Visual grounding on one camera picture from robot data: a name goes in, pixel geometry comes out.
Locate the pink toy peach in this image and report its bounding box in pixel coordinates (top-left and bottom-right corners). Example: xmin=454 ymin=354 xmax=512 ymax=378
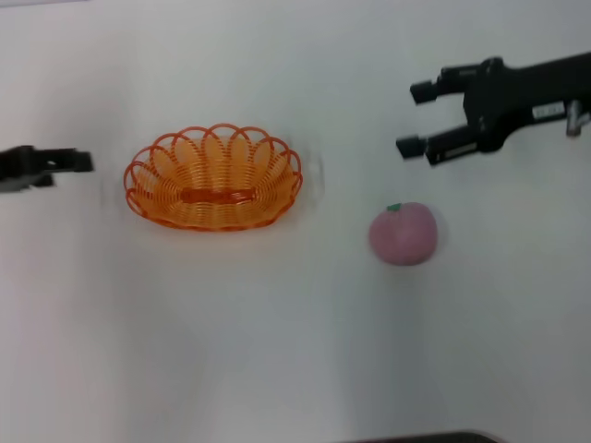
xmin=368 ymin=201 xmax=439 ymax=268

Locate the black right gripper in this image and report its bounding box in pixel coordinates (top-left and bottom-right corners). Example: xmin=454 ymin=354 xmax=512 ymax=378
xmin=395 ymin=50 xmax=591 ymax=167

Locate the metal wrist bracket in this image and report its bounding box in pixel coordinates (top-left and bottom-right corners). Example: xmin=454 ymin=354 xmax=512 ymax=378
xmin=565 ymin=101 xmax=591 ymax=138

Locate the orange woven plastic basket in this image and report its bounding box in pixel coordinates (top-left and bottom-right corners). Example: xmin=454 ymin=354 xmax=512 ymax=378
xmin=123 ymin=123 xmax=305 ymax=233

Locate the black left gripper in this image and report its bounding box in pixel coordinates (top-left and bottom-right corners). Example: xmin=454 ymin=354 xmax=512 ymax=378
xmin=0 ymin=145 xmax=96 ymax=193

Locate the dark robot chest edge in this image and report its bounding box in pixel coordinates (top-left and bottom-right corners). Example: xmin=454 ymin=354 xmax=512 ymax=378
xmin=339 ymin=430 xmax=507 ymax=443

